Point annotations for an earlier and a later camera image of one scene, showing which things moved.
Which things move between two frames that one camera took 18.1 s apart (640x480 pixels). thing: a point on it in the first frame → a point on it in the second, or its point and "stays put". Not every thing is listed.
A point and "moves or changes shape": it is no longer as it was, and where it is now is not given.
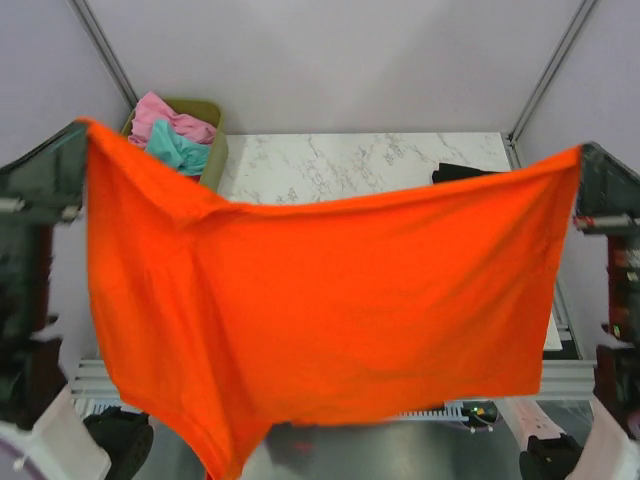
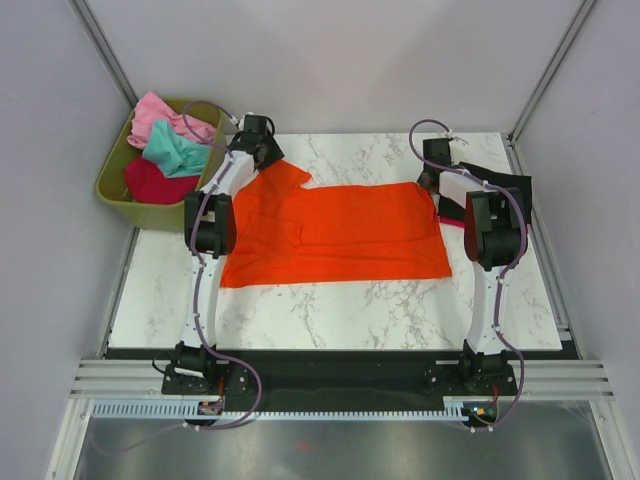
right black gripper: [611, 194] → [421, 177]
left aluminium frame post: [104, 52] stays put
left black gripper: [53, 172] → [276, 152]
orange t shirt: [227, 319] moves or changes shape
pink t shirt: [150, 107] stays put
